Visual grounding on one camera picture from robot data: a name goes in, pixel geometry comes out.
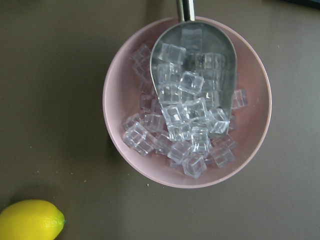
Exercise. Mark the clear ice cube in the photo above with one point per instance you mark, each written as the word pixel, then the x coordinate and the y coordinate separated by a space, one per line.
pixel 221 154
pixel 194 166
pixel 240 99
pixel 191 83
pixel 172 53
pixel 138 138

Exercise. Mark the pink bowl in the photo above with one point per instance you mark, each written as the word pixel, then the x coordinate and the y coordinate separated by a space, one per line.
pixel 120 99

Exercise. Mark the metal ice scoop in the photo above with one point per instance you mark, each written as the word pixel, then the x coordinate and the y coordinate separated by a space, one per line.
pixel 213 40

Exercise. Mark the yellow lemon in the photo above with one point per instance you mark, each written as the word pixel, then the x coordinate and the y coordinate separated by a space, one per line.
pixel 31 219

